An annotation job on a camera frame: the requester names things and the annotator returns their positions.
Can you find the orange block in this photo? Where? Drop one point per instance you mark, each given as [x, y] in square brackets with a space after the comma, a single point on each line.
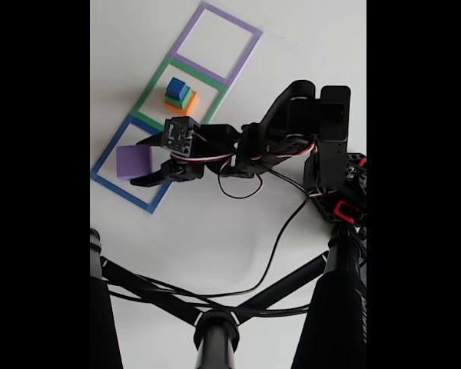
[192, 107]

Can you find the blue square frame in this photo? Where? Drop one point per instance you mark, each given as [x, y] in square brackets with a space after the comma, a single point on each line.
[107, 169]

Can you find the purple square frame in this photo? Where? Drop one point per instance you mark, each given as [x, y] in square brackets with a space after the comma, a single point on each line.
[184, 38]

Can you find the red clamp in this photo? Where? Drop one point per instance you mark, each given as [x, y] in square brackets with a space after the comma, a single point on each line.
[340, 209]

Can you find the small blue cube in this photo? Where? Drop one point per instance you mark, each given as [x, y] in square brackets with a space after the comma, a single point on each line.
[176, 86]

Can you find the black tripod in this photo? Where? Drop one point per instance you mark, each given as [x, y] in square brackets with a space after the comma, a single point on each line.
[338, 307]

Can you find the large purple block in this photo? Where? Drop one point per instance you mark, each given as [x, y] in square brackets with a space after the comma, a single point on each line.
[132, 161]

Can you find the green square frame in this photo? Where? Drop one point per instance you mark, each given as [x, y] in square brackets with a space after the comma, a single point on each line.
[146, 98]

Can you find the green cube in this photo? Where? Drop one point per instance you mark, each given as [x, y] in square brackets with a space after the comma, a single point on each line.
[186, 99]

